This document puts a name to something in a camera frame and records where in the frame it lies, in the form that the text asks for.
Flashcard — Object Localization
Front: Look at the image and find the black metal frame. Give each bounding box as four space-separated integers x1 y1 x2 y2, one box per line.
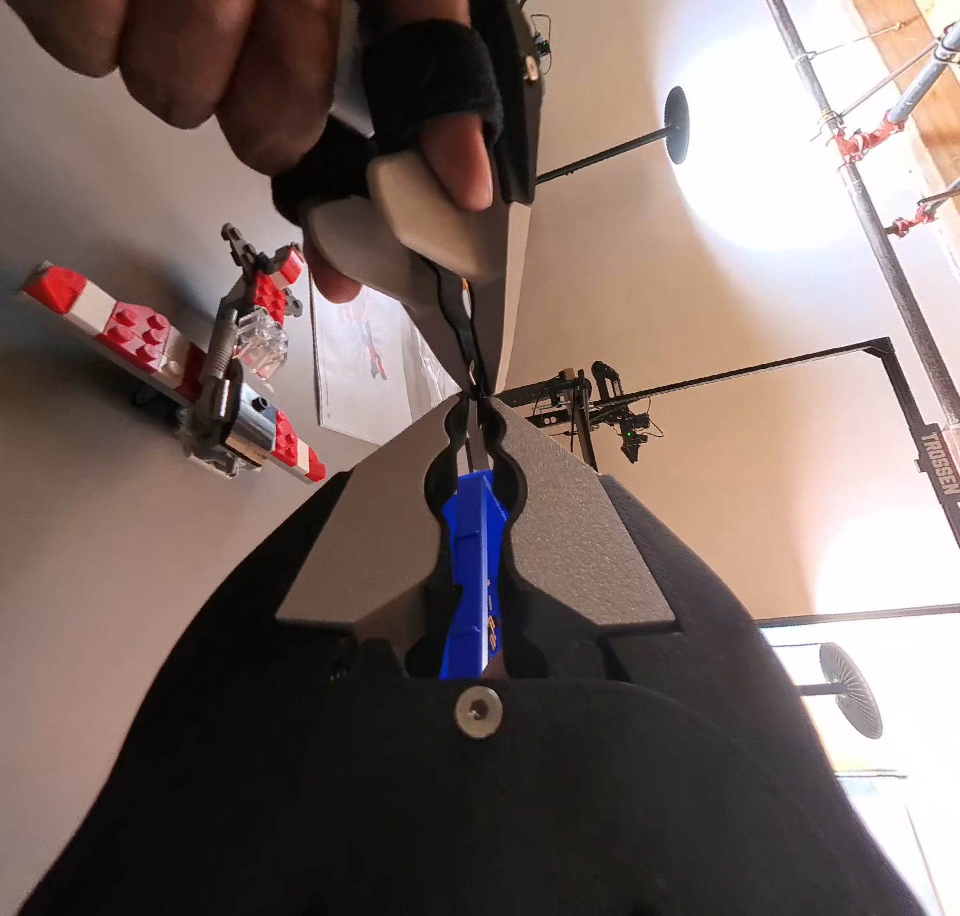
495 337 960 549

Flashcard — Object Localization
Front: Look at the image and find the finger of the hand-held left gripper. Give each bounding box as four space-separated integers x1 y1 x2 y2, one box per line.
448 203 534 399
401 263 481 399

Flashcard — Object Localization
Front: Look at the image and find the red grey brick plane model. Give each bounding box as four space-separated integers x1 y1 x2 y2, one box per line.
18 224 329 484

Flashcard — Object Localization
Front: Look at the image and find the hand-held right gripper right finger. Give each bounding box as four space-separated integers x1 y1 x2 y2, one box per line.
478 398 678 680

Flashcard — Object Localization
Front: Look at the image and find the blue plastic bin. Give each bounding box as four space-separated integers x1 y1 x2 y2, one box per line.
438 469 511 680

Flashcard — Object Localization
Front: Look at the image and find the person's left hand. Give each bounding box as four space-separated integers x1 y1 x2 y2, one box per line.
0 0 500 305

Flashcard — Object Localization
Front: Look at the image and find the black pipe with red clamps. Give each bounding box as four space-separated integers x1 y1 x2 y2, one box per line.
746 0 960 425

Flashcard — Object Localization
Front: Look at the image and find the grey desk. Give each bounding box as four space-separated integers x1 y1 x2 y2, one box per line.
0 0 466 916

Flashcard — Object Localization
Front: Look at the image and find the instruction booklet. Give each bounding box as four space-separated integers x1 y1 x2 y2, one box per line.
311 286 460 446

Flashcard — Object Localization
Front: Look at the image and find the black disc lamp stand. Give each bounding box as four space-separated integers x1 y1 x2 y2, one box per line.
795 642 886 740
536 87 691 185

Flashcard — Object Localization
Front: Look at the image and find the wooden beam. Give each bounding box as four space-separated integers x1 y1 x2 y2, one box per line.
828 0 960 197

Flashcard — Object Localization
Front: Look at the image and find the silver pipe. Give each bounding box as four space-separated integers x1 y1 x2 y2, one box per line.
885 19 960 129

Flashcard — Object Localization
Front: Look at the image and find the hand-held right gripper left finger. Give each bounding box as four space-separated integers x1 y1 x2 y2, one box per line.
274 397 472 678

